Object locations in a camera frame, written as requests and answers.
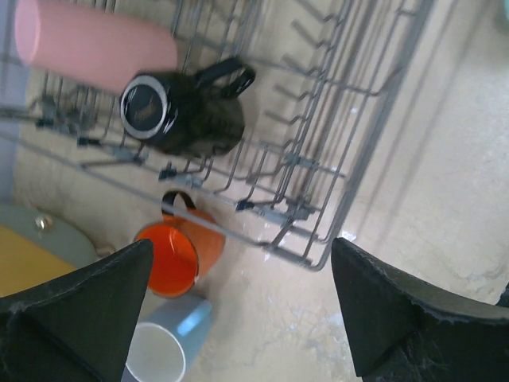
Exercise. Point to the light blue ceramic mug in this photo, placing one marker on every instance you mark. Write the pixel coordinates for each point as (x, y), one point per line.
(165, 344)

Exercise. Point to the grey wire dish rack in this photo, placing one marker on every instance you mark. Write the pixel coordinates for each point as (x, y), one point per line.
(328, 76)

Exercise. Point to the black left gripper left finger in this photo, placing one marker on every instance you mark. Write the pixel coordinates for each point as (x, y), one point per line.
(77, 327)

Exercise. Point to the black ceramic mug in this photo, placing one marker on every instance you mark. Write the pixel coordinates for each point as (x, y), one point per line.
(195, 115)

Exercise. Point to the pink plastic tumbler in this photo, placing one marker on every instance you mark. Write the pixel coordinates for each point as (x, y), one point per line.
(92, 46)

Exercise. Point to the white round drawer cabinet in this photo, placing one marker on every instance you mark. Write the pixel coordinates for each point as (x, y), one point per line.
(37, 247)

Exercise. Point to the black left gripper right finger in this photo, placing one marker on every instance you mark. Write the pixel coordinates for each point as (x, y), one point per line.
(402, 328)

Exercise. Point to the orange ceramic mug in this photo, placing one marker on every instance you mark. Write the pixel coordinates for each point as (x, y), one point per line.
(183, 252)

